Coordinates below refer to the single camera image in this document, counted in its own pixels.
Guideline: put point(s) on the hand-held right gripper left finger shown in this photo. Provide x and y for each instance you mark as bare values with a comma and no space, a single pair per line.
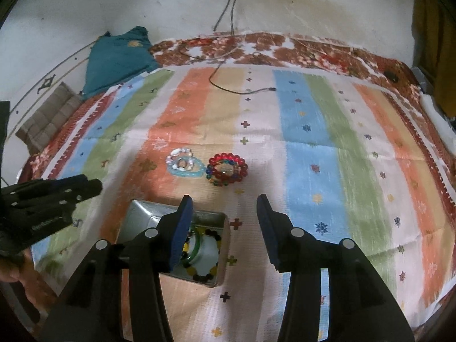
181,231

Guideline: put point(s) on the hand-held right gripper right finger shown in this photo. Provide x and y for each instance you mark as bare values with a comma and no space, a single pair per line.
268,231

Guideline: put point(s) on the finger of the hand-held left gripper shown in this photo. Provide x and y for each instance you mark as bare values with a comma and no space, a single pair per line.
42,187
82,192

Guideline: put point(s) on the metal tin box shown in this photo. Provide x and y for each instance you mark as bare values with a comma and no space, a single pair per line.
142,213

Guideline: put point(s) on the person's left hand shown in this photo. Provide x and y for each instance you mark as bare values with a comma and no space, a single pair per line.
10,269

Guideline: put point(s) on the green jade bangle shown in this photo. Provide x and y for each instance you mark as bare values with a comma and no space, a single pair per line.
210,244

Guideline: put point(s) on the brown quilted cushion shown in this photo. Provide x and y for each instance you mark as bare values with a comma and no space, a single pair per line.
50,115

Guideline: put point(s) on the striped colourful blanket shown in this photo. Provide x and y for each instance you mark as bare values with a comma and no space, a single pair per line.
320,149

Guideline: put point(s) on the teal pillow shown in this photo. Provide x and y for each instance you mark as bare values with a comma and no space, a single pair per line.
117,60

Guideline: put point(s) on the yellow curtain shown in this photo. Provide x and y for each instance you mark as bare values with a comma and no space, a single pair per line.
433,50

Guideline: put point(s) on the metal bed headboard rail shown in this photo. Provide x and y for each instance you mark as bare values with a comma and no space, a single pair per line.
46,82

